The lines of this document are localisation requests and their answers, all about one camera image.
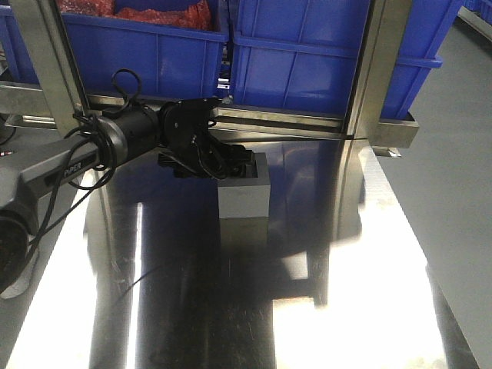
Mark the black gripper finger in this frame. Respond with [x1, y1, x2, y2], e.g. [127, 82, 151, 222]
[227, 164, 250, 178]
[218, 142, 254, 164]

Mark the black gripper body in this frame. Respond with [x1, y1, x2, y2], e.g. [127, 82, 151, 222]
[158, 97, 225, 179]

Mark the gray square hollow base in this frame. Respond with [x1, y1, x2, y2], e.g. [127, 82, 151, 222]
[218, 153, 271, 218]

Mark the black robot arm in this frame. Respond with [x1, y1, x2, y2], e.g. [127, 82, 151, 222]
[1, 98, 254, 299]

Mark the blue bin with red bags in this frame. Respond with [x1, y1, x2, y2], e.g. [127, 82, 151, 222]
[62, 1, 229, 99]

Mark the blue plastic bin centre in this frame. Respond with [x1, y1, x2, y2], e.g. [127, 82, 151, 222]
[229, 1, 461, 119]

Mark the blue bin far left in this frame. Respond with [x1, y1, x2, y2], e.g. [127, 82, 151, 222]
[1, 1, 39, 85]

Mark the red mesh bag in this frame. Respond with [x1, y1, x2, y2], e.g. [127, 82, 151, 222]
[56, 1, 212, 31]

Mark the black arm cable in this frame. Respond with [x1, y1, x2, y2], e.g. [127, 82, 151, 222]
[26, 68, 142, 262]

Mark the stainless steel rack frame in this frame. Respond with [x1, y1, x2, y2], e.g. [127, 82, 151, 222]
[0, 0, 420, 155]

